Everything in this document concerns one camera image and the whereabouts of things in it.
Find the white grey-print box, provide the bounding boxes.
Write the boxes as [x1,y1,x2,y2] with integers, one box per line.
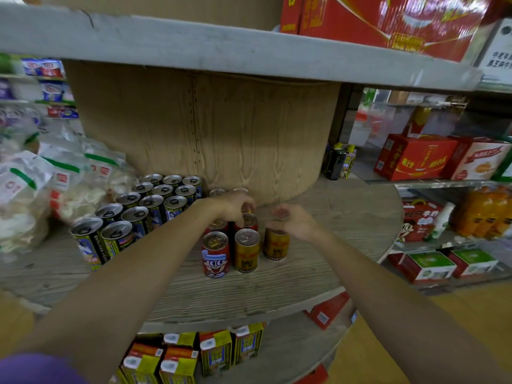
[474,18,512,86]

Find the person's right forearm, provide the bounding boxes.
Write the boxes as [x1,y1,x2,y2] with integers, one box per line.
[310,231,512,384]

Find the round wooden shelf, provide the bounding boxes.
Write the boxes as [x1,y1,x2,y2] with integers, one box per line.
[0,0,483,384]

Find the red cartoon face carton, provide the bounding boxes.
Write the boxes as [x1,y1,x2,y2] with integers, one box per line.
[396,198,445,244]

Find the white red-print carton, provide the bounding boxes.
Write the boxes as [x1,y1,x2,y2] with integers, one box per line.
[439,136,512,181]

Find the large green white carton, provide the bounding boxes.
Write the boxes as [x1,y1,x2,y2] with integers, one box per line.
[492,149,512,182]

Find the person's left hand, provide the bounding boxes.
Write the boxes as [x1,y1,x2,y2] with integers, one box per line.
[202,190,257,227]

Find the bag of white snacks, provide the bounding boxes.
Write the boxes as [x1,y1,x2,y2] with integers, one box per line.
[82,146,139,196]
[0,151,55,254]
[0,123,41,161]
[38,143,109,222]

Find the black can by column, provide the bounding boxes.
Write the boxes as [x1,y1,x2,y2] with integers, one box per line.
[324,142,348,181]

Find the large red gift carton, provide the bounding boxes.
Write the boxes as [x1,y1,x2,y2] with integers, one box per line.
[279,0,495,62]

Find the pack of orange bottles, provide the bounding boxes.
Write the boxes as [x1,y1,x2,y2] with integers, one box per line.
[452,186,512,241]

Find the purple shirt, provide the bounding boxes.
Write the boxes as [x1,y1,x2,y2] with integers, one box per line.
[0,353,89,384]

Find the small green-top box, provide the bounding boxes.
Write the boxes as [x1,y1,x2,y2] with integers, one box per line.
[398,251,458,285]
[447,247,499,279]

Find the person's right hand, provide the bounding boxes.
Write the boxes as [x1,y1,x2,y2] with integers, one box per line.
[270,203,321,243]

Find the group of tall blue-yellow cans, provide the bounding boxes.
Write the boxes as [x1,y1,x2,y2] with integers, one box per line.
[70,173,204,273]

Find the yellow red tall pack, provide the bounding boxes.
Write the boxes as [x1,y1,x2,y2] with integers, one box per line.
[404,106,433,139]

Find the rows of colourful packets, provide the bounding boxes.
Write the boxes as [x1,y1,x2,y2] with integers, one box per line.
[0,55,80,126]

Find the person's left forearm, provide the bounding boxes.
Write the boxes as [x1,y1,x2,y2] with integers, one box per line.
[15,199,225,384]

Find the red yellow-print carton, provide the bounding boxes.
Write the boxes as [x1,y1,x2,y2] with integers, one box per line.
[374,133,459,182]

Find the row of yellow orange cartons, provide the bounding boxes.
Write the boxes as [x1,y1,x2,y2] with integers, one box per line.
[116,323,266,384]

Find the small red carton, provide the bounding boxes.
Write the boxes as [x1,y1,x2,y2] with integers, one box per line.
[302,291,351,331]

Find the yellow green bottle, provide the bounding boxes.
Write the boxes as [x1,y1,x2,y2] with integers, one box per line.
[340,144,357,180]

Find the white slim bottle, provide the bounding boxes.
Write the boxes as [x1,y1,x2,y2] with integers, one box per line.
[426,202,457,243]

